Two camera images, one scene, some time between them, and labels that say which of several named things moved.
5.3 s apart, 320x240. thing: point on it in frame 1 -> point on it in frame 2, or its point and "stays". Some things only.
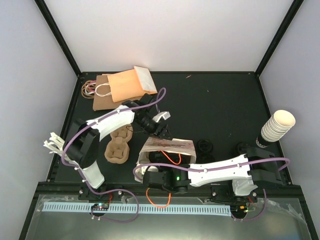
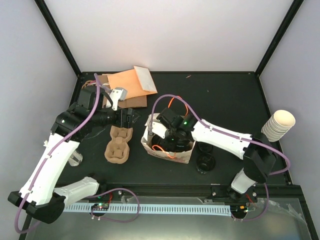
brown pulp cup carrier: (117, 151) stays
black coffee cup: (205, 145) -> (205, 163)
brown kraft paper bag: (103, 97) stays
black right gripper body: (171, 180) -> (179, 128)
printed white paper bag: (180, 146) -> (182, 156)
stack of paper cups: (278, 125) stays
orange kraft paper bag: (131, 84) stays
